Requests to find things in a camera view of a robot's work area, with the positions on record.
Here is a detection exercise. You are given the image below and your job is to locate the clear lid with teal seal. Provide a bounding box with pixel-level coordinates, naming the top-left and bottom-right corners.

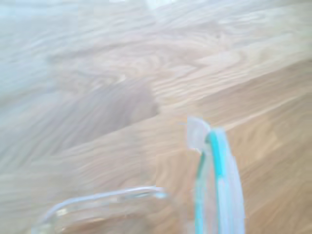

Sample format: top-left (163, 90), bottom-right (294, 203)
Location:
top-left (186, 116), bottom-right (246, 234)

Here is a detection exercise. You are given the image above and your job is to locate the clear glass food container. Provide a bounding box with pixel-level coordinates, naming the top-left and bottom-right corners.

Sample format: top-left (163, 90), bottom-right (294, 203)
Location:
top-left (31, 186), bottom-right (169, 234)

